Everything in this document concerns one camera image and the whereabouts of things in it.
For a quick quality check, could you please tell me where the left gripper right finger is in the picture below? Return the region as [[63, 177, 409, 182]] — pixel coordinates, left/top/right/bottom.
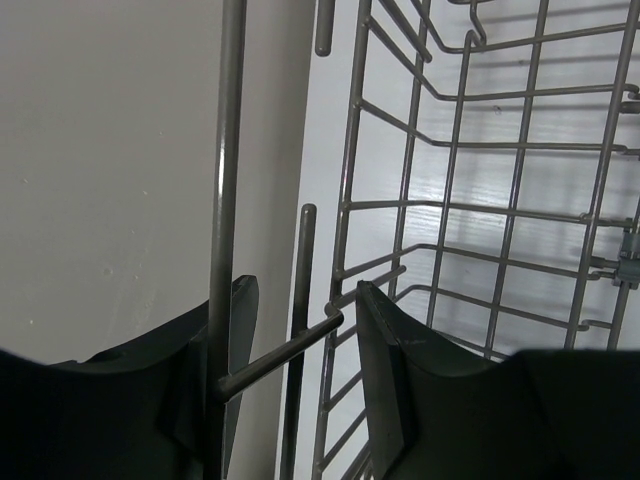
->
[[356, 281, 639, 479]]

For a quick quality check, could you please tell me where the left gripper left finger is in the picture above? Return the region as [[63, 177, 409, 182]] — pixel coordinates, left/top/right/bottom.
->
[[0, 274, 261, 480]]

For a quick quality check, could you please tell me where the grey wire dish rack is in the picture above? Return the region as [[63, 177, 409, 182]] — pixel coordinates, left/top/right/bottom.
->
[[230, 1, 639, 479]]

